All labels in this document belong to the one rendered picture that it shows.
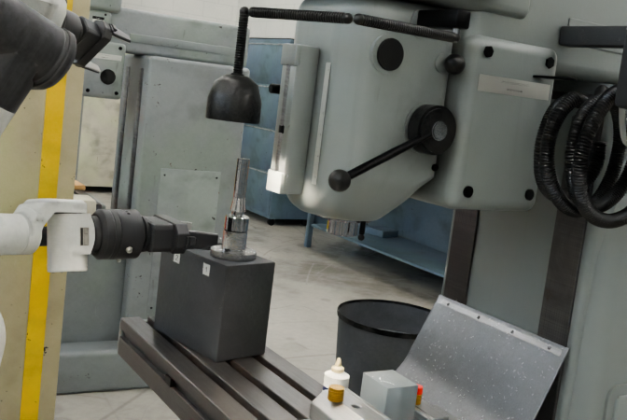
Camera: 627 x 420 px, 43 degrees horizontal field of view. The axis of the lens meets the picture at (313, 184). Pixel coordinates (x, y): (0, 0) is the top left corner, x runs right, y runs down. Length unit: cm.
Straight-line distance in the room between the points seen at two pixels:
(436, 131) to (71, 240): 63
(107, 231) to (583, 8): 86
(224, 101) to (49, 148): 180
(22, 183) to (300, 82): 179
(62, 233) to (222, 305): 33
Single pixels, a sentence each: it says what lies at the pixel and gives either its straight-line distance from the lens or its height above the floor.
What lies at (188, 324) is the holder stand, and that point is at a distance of 159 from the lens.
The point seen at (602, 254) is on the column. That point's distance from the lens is 136.
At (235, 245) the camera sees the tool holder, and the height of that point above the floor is 118.
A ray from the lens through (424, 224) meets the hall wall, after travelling 747.
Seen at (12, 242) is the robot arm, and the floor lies 120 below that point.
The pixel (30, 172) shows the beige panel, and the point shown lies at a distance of 279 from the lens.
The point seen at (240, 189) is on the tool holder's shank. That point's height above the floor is 129.
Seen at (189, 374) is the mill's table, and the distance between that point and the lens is 146.
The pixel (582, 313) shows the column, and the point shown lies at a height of 119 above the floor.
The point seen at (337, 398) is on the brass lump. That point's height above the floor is 108.
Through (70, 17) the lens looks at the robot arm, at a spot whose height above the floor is 158.
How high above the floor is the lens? 149
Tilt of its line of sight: 7 degrees down
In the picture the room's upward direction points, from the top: 7 degrees clockwise
